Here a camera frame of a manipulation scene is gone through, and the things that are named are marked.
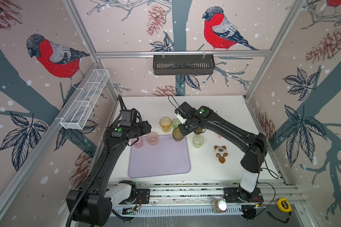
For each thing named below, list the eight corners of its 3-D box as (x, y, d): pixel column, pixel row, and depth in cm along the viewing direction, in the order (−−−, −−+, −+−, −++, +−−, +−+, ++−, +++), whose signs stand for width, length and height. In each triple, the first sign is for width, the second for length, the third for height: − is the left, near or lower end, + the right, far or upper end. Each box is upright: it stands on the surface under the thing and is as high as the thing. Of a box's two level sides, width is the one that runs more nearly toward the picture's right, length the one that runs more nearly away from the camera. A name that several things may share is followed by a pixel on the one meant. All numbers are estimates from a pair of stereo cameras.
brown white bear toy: (216, 163, 87) (218, 161, 84) (213, 148, 94) (215, 145, 91) (228, 163, 87) (229, 161, 84) (224, 148, 94) (225, 145, 91)
